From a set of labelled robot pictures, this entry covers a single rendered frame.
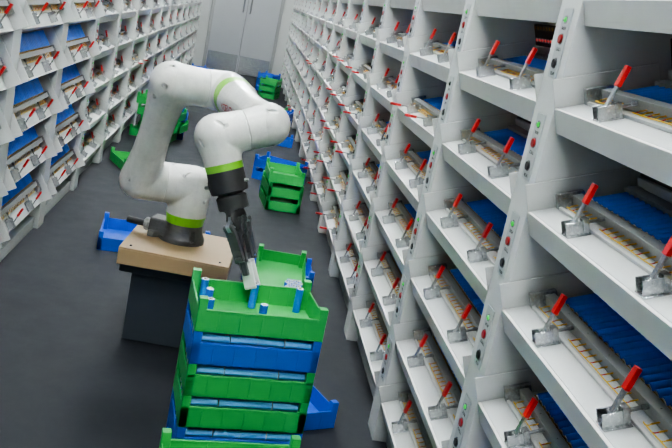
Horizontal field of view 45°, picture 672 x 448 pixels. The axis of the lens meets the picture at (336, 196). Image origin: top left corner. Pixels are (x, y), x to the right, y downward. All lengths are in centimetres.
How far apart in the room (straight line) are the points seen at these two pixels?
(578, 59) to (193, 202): 151
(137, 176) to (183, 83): 39
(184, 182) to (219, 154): 69
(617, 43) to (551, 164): 23
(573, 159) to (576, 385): 43
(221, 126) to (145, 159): 62
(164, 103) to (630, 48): 134
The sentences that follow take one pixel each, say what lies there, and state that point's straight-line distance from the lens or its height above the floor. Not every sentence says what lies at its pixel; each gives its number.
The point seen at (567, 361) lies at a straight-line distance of 135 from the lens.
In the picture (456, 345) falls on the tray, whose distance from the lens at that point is 183.
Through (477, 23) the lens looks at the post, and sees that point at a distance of 215.
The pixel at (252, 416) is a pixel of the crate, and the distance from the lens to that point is 200.
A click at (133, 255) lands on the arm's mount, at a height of 31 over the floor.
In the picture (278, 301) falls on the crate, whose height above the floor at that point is 41.
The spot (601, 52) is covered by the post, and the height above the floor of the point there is 117.
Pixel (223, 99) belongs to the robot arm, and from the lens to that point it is 226.
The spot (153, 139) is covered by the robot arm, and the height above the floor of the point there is 68.
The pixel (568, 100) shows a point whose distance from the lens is 148.
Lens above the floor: 115
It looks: 12 degrees down
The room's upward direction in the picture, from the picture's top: 12 degrees clockwise
